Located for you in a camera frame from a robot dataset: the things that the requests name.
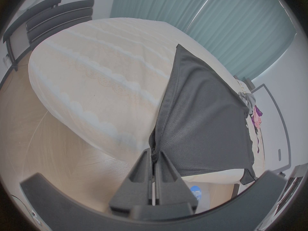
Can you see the white printed pillow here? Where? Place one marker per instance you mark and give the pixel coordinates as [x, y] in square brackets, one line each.
[241, 85]

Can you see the black T-shirt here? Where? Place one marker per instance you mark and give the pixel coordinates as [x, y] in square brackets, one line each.
[204, 117]

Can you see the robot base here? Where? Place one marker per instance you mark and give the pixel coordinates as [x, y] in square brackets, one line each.
[196, 192]

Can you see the blue-green curtain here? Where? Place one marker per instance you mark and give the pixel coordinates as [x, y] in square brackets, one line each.
[240, 32]
[149, 3]

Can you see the pile of clothes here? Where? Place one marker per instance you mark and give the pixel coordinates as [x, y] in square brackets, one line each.
[257, 119]

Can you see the grey garment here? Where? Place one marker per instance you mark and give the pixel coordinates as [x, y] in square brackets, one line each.
[247, 99]

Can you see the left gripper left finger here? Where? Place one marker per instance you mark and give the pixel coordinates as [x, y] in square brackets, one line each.
[140, 189]

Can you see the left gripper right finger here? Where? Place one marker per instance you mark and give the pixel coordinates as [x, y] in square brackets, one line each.
[168, 189]

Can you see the black chest of drawers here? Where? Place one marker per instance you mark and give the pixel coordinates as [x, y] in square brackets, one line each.
[60, 18]

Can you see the grey bedside table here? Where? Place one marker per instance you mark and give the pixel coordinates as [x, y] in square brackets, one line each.
[250, 83]

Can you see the bed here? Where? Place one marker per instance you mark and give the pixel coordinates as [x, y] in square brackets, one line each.
[96, 80]

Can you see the black side table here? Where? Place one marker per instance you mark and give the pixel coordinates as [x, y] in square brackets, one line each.
[28, 15]

